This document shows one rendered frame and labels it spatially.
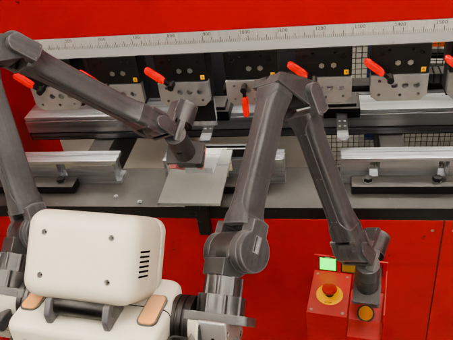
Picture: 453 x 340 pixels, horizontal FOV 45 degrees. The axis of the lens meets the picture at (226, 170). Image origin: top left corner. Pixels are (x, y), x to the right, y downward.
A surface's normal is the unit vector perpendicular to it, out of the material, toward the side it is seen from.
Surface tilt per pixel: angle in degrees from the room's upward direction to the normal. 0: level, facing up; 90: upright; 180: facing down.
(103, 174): 90
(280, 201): 0
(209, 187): 0
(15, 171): 62
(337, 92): 90
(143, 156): 0
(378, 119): 90
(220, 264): 48
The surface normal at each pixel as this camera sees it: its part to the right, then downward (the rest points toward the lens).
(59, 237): -0.25, -0.11
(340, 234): -0.63, 0.40
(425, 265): -0.14, 0.59
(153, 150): -0.11, -0.80
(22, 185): 0.60, -0.18
